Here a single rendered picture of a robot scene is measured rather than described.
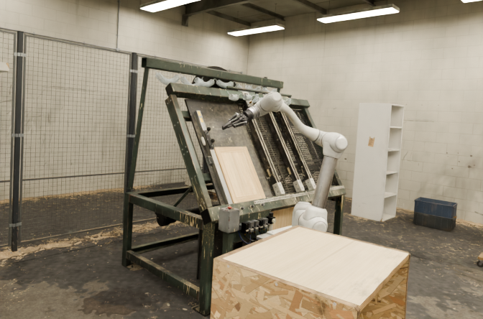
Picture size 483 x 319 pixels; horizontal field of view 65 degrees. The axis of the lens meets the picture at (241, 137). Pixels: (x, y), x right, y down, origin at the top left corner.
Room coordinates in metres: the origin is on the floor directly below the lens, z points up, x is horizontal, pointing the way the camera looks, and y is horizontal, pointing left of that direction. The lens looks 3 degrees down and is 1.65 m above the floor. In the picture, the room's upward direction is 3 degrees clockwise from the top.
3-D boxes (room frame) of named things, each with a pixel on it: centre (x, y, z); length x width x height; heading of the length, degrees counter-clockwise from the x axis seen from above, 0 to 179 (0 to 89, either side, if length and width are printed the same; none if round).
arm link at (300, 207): (2.91, -0.51, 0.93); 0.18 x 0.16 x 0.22; 13
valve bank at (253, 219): (3.35, -0.20, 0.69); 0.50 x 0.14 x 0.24; 136
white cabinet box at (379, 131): (6.94, -2.51, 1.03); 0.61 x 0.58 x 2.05; 137
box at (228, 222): (2.99, 0.06, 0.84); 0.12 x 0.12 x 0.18; 46
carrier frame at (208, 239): (4.33, -0.05, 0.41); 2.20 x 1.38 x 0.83; 136
